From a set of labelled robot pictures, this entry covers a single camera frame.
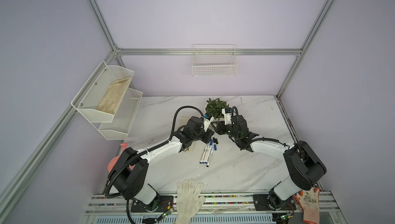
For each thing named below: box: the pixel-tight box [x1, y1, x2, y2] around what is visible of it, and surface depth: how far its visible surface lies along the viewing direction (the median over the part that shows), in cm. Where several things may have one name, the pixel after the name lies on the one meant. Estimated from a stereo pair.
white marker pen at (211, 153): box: [206, 146, 214, 168], surface depth 90 cm
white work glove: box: [175, 178, 206, 224], surface depth 76 cm
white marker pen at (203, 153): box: [199, 144, 208, 163], surface depth 92 cm
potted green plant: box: [205, 97, 229, 121], surface depth 92 cm
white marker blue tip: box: [202, 144, 210, 164], surface depth 90 cm
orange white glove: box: [293, 187, 321, 224], surface depth 73 cm
